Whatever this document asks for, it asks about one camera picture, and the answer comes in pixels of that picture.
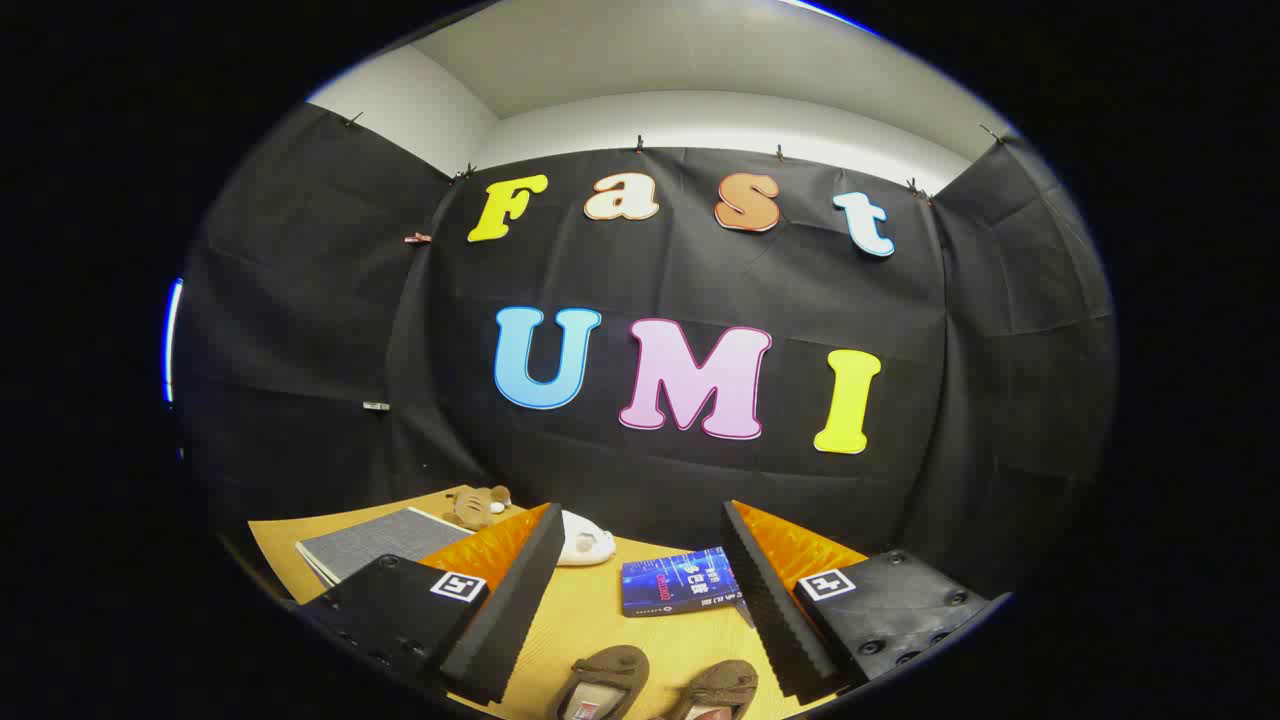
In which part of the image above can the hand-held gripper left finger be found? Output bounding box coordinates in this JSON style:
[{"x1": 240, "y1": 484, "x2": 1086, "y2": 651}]
[{"x1": 298, "y1": 503, "x2": 566, "y2": 704}]

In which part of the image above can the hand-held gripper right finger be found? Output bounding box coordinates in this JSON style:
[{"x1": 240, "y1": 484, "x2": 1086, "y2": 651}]
[{"x1": 720, "y1": 500, "x2": 1011, "y2": 705}]

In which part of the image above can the brown fuzzy slipper shoe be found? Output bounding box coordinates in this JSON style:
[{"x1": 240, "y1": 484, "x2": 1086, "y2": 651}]
[
  {"x1": 548, "y1": 645, "x2": 651, "y2": 720},
  {"x1": 665, "y1": 660, "x2": 759, "y2": 720}
]

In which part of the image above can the foldable fabric storage box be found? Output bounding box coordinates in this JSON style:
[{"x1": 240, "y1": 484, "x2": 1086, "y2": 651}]
[{"x1": 296, "y1": 507, "x2": 473, "y2": 588}]

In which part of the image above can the blue cover book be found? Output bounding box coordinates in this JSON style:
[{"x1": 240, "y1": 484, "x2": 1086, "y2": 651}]
[{"x1": 621, "y1": 547, "x2": 747, "y2": 619}]

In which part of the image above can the white plush toy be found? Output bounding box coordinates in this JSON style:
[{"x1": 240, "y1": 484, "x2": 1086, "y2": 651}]
[{"x1": 555, "y1": 510, "x2": 616, "y2": 568}]

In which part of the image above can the brown striped plush toy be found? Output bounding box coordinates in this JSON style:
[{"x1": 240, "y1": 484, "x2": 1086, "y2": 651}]
[{"x1": 445, "y1": 486, "x2": 513, "y2": 531}]

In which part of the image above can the black backdrop cloth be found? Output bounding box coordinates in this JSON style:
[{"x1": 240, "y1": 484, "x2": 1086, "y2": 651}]
[{"x1": 175, "y1": 100, "x2": 1116, "y2": 601}]

